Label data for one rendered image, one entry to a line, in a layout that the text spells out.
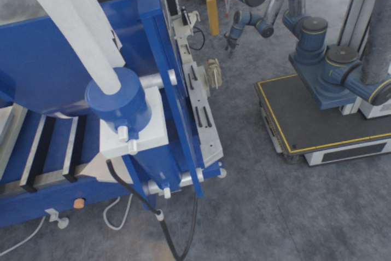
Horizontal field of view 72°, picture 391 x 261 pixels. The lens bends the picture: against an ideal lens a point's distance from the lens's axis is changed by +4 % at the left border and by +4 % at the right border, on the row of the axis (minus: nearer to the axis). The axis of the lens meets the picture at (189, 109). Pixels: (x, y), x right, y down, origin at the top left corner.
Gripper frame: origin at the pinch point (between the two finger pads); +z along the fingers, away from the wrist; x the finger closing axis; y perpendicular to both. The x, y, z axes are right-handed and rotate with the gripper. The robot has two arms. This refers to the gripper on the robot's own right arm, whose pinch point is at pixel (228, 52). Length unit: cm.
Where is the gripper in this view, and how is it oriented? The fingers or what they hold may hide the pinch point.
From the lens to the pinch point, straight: 256.1
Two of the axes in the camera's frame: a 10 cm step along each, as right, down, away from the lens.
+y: 9.6, 0.9, 2.5
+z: -2.4, 7.2, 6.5
